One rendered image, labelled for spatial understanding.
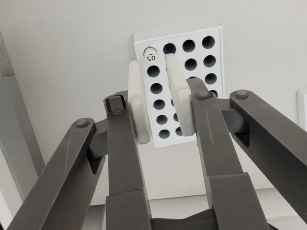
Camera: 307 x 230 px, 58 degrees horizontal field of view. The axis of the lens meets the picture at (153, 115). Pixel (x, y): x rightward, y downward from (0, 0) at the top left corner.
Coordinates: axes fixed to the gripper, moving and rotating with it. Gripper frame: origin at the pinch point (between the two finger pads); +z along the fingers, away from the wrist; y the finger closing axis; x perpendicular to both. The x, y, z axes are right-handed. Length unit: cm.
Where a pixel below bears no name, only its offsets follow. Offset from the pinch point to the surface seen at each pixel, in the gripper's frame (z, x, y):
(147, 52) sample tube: 8.1, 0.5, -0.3
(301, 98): 12.0, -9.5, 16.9
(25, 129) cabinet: 41, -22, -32
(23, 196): 1.6, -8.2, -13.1
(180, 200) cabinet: 14.2, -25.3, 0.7
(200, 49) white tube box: 9.4, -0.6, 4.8
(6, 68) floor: 89, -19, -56
